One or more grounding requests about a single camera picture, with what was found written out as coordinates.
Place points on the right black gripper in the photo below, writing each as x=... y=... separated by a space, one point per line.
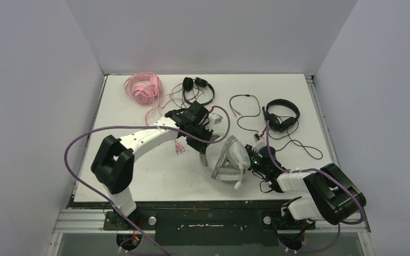
x=253 y=154

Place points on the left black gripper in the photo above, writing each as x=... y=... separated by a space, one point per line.
x=207 y=132

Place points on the white grey gaming headset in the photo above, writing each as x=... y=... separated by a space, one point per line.
x=232 y=165

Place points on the pink headset with cable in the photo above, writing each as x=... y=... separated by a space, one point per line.
x=146 y=89

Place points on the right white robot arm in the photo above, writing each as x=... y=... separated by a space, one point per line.
x=325 y=193

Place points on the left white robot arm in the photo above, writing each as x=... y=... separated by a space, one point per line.
x=114 y=162

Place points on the small black on-ear headphones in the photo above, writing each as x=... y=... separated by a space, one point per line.
x=190 y=90

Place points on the black headset with microphone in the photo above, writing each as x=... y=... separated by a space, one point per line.
x=283 y=117

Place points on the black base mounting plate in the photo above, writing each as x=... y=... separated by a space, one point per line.
x=210 y=223

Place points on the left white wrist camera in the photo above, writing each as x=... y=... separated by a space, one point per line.
x=214 y=118

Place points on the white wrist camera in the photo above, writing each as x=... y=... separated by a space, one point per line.
x=259 y=136
x=214 y=118

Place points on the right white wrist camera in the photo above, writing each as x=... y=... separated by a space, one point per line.
x=259 y=136

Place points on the aluminium frame rail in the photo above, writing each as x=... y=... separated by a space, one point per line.
x=80 y=232

